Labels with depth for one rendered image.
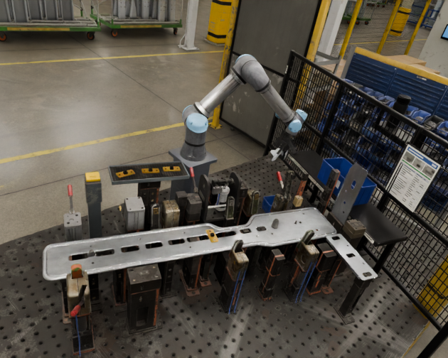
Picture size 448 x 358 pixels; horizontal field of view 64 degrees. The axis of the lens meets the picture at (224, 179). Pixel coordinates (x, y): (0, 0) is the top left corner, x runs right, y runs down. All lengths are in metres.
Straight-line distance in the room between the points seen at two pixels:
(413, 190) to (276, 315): 0.94
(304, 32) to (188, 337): 3.06
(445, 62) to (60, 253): 7.72
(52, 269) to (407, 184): 1.70
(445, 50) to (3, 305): 7.95
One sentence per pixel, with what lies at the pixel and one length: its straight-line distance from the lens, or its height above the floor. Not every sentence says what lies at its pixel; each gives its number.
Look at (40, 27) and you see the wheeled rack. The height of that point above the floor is 0.27.
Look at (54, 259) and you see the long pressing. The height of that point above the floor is 1.00.
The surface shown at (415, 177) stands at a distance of 2.04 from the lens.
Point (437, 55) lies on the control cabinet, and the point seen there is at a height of 1.00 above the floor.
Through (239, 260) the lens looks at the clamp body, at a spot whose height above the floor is 1.04.
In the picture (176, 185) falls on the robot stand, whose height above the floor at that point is 0.90.
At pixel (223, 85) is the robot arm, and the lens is 2.04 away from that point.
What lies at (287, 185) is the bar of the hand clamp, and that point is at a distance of 1.92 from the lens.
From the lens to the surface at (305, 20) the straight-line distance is 3.89.
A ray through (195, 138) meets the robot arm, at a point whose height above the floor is 1.23.
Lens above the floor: 2.14
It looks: 33 degrees down
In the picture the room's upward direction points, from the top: 11 degrees clockwise
